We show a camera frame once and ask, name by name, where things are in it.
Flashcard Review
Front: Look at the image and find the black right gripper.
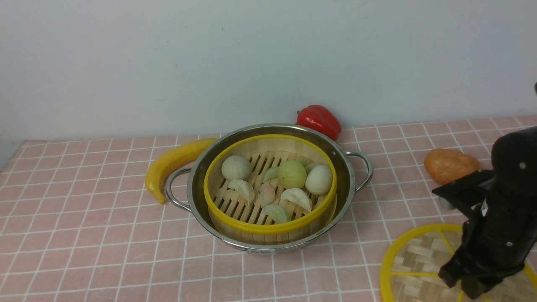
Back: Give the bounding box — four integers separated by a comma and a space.
438, 184, 536, 299

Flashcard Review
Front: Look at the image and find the yellow woven steamer lid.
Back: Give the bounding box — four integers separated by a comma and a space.
380, 224, 537, 302

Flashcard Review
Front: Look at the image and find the yellow bamboo steamer basket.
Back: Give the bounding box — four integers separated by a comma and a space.
203, 134, 337, 245

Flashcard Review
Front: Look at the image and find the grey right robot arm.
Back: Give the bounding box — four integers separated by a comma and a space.
432, 127, 537, 299

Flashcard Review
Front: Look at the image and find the stainless steel pot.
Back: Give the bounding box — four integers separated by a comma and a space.
165, 123, 374, 255

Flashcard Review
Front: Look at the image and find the brown potato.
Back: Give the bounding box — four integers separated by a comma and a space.
424, 148, 481, 185

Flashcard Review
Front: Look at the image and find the white round bun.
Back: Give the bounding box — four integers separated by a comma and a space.
305, 164, 333, 195

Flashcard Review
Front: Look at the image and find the white dumpling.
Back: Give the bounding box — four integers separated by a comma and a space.
280, 188, 312, 213

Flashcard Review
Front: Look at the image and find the green round bun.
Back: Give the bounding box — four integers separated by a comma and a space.
278, 160, 307, 189

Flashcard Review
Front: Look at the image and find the red bell pepper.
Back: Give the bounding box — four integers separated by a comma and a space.
295, 104, 343, 141

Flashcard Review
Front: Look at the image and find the green dumpling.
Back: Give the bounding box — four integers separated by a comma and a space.
261, 204, 290, 224

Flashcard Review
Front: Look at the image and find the pink dumpling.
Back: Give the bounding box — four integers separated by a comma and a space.
255, 183, 276, 208

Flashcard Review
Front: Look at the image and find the pale dumpling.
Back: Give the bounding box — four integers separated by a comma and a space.
228, 179, 256, 205

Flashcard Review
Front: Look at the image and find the pale round bun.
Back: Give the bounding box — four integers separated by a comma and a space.
221, 155, 251, 181

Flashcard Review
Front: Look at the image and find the yellow plastic banana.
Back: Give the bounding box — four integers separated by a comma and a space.
145, 138, 217, 205

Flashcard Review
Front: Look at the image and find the pink checkered tablecloth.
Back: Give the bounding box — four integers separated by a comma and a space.
0, 115, 536, 302

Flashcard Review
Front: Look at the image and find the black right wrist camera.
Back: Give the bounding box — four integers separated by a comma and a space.
431, 169, 495, 218

